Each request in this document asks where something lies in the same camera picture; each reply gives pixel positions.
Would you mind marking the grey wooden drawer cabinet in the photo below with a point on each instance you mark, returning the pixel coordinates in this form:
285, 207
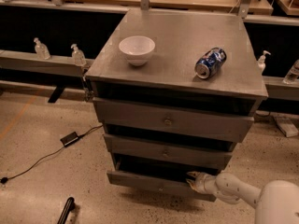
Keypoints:
169, 79

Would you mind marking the black cylindrical handle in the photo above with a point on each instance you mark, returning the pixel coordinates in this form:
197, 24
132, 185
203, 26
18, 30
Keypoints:
68, 207

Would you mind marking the grey drawer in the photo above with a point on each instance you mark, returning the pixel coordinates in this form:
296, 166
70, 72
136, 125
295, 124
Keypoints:
158, 176
167, 152
173, 120

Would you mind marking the clear pump bottle near cabinet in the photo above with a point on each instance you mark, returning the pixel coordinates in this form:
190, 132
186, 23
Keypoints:
78, 55

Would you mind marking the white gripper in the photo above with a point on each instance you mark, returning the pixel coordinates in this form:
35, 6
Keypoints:
203, 182

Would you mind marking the grey metal shelf rail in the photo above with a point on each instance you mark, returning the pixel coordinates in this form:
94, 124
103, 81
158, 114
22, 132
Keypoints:
29, 62

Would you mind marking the white ceramic bowl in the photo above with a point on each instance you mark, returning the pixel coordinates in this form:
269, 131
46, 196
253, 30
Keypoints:
137, 49

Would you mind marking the grey block on floor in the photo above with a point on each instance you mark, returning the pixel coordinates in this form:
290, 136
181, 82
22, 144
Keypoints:
286, 126

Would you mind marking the clear pump bottle far left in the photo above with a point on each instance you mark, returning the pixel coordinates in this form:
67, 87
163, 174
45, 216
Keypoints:
41, 49

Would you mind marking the white pump bottle right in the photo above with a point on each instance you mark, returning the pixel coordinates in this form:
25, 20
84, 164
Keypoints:
261, 60

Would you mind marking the black power adapter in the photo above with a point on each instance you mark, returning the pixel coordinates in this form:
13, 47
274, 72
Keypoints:
69, 139

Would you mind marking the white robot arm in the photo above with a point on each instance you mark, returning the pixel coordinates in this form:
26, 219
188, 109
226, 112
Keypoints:
276, 203

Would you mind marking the crushed blue soda can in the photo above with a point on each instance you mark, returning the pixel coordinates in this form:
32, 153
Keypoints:
209, 64

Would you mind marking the clear plastic water bottle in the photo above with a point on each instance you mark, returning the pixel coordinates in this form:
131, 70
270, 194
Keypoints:
293, 73

